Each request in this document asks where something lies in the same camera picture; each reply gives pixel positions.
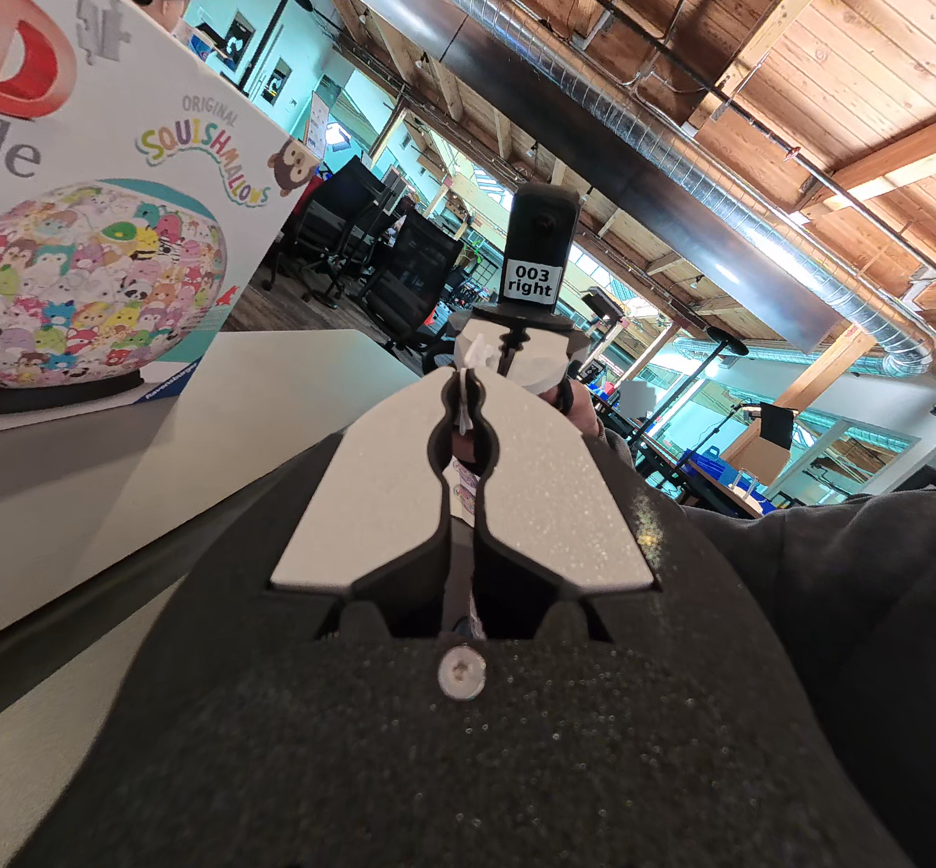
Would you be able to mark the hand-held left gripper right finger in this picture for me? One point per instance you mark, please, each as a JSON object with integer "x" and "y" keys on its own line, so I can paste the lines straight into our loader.
{"x": 563, "y": 517}

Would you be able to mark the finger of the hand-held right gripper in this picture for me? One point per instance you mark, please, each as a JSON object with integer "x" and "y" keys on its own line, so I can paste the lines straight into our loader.
{"x": 480, "y": 349}
{"x": 538, "y": 356}

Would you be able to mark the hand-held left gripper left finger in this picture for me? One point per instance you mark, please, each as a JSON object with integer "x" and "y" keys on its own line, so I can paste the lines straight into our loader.
{"x": 366, "y": 517}

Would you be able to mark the colourful puzzle box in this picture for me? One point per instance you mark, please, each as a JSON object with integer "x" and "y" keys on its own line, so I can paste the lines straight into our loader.
{"x": 132, "y": 195}

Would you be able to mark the person's right hand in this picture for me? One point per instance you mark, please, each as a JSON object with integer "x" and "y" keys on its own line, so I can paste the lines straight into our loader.
{"x": 585, "y": 407}

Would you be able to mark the silver ventilation duct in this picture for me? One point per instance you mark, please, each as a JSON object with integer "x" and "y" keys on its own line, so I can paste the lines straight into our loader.
{"x": 702, "y": 181}

